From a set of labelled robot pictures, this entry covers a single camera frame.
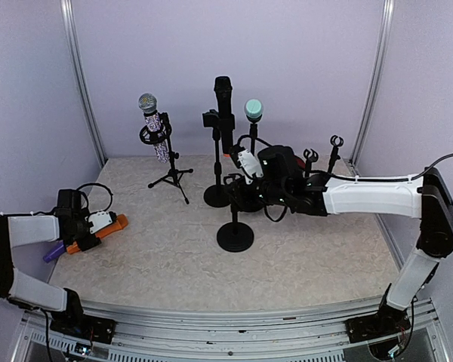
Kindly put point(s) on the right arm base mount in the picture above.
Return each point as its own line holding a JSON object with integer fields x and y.
{"x": 384, "y": 322}

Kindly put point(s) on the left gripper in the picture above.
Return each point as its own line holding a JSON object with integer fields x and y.
{"x": 88, "y": 243}

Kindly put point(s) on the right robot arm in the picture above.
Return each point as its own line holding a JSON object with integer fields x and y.
{"x": 276, "y": 176}

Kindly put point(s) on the black tall round-base stand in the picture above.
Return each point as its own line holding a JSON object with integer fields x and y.
{"x": 215, "y": 195}

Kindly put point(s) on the aluminium corner post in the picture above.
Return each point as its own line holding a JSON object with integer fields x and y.
{"x": 375, "y": 81}
{"x": 80, "y": 79}

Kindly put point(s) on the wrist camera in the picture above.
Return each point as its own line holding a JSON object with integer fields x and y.
{"x": 100, "y": 220}
{"x": 247, "y": 163}

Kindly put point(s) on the teal head microphone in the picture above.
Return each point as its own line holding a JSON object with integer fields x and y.
{"x": 253, "y": 110}

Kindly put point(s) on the aluminium front rail frame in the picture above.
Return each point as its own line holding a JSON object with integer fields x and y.
{"x": 303, "y": 334}

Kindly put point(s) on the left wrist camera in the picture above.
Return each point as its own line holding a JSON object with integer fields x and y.
{"x": 100, "y": 220}

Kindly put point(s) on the red floral plate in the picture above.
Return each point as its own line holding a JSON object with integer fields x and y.
{"x": 300, "y": 163}

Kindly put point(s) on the black tripod microphone stand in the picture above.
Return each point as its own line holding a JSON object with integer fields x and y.
{"x": 174, "y": 175}

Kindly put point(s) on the right aluminium corner post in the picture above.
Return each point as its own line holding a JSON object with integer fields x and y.
{"x": 375, "y": 81}

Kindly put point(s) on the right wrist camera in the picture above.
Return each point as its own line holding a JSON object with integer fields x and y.
{"x": 247, "y": 163}

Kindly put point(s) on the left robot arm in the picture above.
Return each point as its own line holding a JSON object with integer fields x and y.
{"x": 22, "y": 280}

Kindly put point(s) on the black short stand orange mic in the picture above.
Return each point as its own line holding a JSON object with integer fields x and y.
{"x": 235, "y": 236}

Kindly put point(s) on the black microphone orange end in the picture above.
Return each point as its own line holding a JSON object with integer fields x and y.
{"x": 223, "y": 92}

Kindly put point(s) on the rhinestone silver-head microphone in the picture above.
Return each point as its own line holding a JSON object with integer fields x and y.
{"x": 153, "y": 132}

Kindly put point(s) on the purple microphone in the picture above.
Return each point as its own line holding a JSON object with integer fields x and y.
{"x": 54, "y": 253}

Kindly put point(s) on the black short stand purple mic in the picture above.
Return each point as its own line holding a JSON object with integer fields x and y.
{"x": 311, "y": 157}

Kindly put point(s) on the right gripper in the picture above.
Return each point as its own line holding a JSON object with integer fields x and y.
{"x": 244, "y": 199}

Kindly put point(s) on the left aluminium corner post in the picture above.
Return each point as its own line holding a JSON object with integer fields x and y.
{"x": 80, "y": 79}

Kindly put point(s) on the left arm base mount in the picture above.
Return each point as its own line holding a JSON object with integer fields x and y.
{"x": 83, "y": 326}

